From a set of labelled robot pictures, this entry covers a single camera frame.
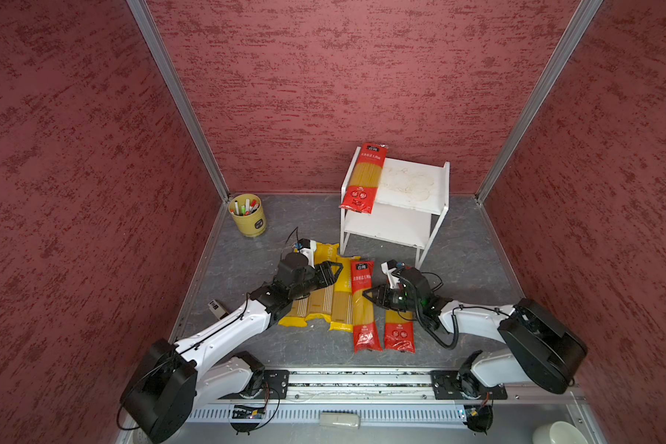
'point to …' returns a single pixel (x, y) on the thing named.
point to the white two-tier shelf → (412, 201)
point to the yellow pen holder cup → (248, 214)
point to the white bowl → (558, 432)
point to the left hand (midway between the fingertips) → (337, 273)
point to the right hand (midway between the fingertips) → (362, 300)
